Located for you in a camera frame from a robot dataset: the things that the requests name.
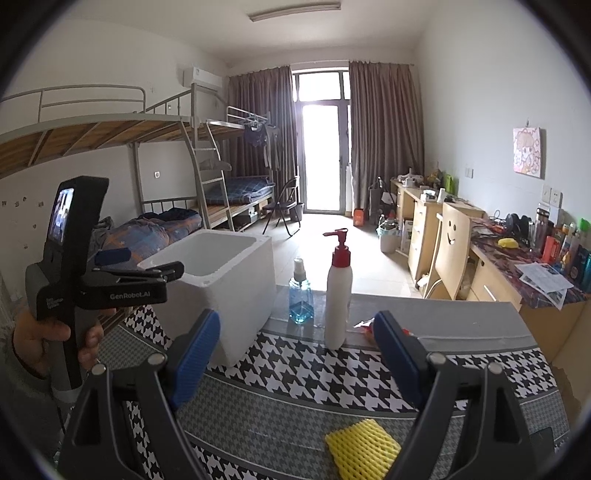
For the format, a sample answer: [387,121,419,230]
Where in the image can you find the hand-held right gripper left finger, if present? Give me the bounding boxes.
[58,308,221,480]

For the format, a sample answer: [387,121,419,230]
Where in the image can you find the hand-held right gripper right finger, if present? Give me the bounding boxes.
[373,310,555,480]

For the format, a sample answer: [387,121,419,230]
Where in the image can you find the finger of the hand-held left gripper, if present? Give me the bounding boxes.
[95,261,185,283]
[95,248,131,267]

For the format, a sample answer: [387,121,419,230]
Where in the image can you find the white foam box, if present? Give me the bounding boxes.
[137,229,276,368]

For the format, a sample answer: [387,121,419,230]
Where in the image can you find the yellow foam net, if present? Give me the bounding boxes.
[324,418,402,478]

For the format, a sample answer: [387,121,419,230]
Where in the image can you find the person's left forearm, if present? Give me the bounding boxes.
[4,351,65,462]

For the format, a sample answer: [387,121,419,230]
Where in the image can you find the person's left hand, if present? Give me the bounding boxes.
[11,307,116,377]

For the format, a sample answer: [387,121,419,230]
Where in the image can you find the red and white packet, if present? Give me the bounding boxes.
[353,318,411,342]

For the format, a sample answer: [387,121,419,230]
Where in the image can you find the blue and orange quilt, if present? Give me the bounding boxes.
[90,208,204,259]

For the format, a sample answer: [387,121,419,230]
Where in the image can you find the white bottle red top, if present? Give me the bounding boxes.
[322,228,354,350]

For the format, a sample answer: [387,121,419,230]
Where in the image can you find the grey metal bunk bed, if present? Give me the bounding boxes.
[196,105,282,232]
[0,84,232,278]

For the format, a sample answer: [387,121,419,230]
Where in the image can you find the houndstooth mat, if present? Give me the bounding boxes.
[99,286,571,480]

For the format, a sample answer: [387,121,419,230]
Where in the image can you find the metal bunk bed ladder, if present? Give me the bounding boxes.
[191,119,232,232]

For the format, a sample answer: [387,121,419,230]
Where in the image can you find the blue checked mattress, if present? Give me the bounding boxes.
[205,175,276,206]

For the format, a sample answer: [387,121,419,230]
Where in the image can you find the blue liquid spray bottle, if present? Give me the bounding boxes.
[288,257,315,324]

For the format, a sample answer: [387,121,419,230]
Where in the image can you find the light wooden desk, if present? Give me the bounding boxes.
[392,180,485,282]
[466,222,591,370]

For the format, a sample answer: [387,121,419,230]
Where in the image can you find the white trash bin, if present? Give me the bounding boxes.
[376,224,402,254]

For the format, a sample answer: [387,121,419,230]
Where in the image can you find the wooden chair with smiley face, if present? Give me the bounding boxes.
[418,202,474,301]

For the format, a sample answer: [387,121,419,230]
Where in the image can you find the black folding chair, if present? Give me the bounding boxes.
[261,176,301,236]

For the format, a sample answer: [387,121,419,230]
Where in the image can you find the dark patterned desk cover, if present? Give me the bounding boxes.
[471,222,591,310]

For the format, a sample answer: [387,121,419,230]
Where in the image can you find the dark trolley bag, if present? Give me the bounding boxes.
[368,176,398,217]

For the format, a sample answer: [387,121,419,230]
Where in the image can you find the hanging dark clothes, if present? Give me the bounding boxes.
[244,122,280,169]

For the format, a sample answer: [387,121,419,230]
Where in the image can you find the printed paper sheets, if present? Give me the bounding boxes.
[515,262,573,310]

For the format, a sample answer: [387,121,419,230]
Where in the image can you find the glass balcony door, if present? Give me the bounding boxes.
[292,69,352,215]

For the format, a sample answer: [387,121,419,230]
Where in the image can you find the white air conditioner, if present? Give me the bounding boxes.
[182,67,223,90]

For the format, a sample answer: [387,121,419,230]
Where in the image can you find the brown curtain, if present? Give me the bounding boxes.
[348,60,426,217]
[228,66,298,217]

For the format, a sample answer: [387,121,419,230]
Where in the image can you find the cluster of bottles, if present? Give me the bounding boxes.
[531,208,591,291]

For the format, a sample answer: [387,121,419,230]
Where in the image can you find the ceiling tube light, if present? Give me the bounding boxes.
[248,0,342,21]

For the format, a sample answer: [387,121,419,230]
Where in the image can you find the pink cartoon wall picture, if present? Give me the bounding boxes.
[512,127,546,180]

